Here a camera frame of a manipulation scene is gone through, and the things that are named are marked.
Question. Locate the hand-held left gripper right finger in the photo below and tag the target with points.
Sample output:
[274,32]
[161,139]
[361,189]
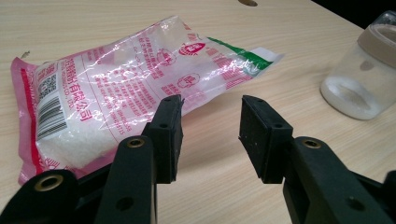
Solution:
[264,140]

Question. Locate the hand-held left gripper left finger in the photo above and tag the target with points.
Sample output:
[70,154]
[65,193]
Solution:
[165,140]

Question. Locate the pink plastic sugar bag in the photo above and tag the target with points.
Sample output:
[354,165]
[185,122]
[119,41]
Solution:
[109,93]

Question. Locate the clear jar with beige rim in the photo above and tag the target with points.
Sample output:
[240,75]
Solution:
[355,90]

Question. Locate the clear domed jar lid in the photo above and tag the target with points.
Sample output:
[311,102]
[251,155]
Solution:
[387,18]

